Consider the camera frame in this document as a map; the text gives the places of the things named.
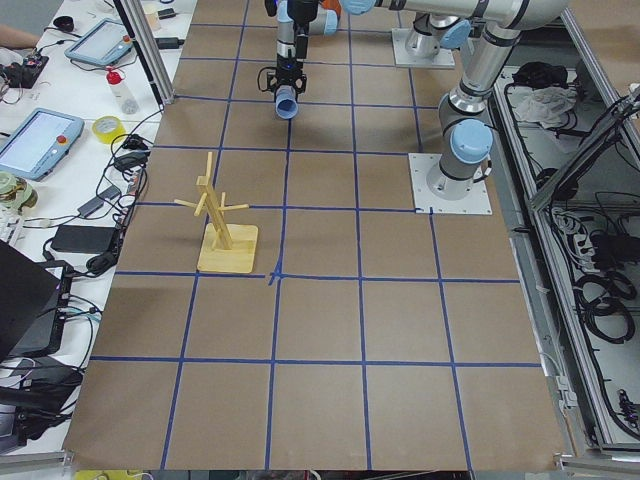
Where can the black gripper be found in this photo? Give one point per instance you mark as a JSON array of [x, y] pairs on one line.
[[286, 75]]

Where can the light blue plastic cup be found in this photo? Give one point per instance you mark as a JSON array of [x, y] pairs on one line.
[[286, 105]]

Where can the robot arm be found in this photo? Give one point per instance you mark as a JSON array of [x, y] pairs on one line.
[[467, 140], [298, 20]]

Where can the black power adapter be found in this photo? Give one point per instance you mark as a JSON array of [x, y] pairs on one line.
[[169, 43]]

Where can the clear bottle red cap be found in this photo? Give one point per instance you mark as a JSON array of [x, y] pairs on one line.
[[124, 97]]

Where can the far teach pendant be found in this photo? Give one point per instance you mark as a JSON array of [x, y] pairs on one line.
[[104, 45]]

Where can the teach pendant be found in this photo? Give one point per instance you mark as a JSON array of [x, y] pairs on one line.
[[40, 143], [104, 45]]

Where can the wooden mug tree stand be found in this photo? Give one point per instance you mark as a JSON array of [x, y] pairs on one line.
[[226, 247]]

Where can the yellow tape roll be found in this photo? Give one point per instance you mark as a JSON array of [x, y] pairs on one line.
[[108, 129]]

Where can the white cloth rag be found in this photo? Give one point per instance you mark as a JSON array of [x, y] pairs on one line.
[[548, 106]]

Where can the black power brick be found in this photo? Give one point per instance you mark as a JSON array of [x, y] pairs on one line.
[[83, 239]]

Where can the near teach pendant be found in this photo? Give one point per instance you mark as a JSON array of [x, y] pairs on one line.
[[40, 143]]

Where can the green glass jar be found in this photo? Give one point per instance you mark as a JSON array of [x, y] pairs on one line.
[[16, 193]]

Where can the black laptop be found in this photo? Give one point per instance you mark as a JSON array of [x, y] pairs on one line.
[[33, 296]]

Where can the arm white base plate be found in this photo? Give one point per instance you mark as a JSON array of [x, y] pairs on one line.
[[416, 50], [435, 193]]

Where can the aluminium frame post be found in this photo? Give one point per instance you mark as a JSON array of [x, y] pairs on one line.
[[132, 16]]

